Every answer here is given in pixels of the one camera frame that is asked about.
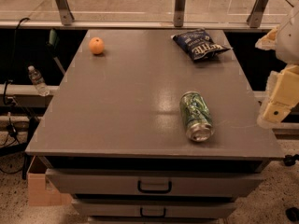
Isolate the left metal bracket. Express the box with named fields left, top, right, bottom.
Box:
left=55, top=0, right=74, bottom=25

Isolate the green handled tool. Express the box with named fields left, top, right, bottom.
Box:
left=47, top=29, right=65, bottom=75

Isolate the upper grey drawer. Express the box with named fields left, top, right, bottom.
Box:
left=46, top=169, right=263, bottom=198

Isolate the green soda can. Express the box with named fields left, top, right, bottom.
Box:
left=179, top=91, right=214, bottom=143

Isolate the black cable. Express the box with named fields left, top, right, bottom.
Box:
left=0, top=16, right=32, bottom=175

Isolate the clear plastic water bottle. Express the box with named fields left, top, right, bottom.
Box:
left=28, top=65, right=50, bottom=97

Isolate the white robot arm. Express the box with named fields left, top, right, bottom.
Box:
left=255, top=5, right=299, bottom=129

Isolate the black caster wheel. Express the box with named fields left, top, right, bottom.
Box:
left=283, top=154, right=299, bottom=166

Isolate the orange fruit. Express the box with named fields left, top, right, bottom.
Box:
left=89, top=37, right=105, bottom=55

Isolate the grey drawer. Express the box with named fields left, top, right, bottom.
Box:
left=46, top=169, right=263, bottom=198
left=72, top=199, right=236, bottom=218

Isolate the lower grey drawer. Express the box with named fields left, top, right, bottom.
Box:
left=72, top=199, right=236, bottom=218

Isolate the middle metal bracket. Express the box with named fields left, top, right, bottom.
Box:
left=173, top=0, right=186, bottom=27

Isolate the cardboard box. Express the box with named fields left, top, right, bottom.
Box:
left=27, top=157, right=72, bottom=206

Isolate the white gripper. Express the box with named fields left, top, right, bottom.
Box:
left=255, top=27, right=299, bottom=129

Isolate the blue chip bag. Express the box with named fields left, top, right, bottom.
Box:
left=171, top=29, right=230, bottom=63

